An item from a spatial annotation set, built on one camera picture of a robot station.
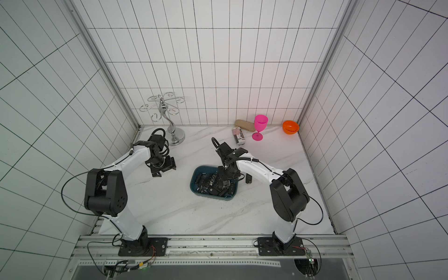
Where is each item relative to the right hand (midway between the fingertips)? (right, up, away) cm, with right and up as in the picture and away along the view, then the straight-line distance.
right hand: (224, 174), depth 89 cm
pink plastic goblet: (+22, +28, +13) cm, 38 cm away
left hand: (-30, 0, +1) cm, 30 cm away
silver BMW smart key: (+1, -4, -3) cm, 5 cm away
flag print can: (+9, +20, +22) cm, 31 cm away
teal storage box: (-10, -4, +2) cm, 11 cm away
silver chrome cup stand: (-32, +37, +4) cm, 49 cm away
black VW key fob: (+14, -4, +6) cm, 15 cm away
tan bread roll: (+15, +28, +30) cm, 44 cm away
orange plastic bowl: (+45, +26, +27) cm, 58 cm away
